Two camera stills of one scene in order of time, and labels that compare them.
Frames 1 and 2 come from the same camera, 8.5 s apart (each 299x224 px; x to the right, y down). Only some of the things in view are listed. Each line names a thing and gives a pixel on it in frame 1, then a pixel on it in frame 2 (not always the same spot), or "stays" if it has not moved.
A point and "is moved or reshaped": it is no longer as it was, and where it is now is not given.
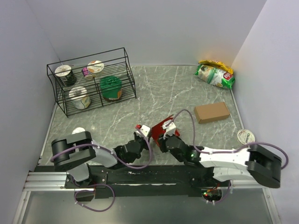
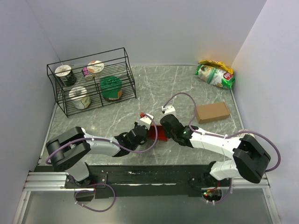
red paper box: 158,130 is moved or reshaped
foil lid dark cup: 65,75 stays
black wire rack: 87,83 stays
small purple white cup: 85,71 stays
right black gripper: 162,142 → 167,134
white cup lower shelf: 80,97 stays
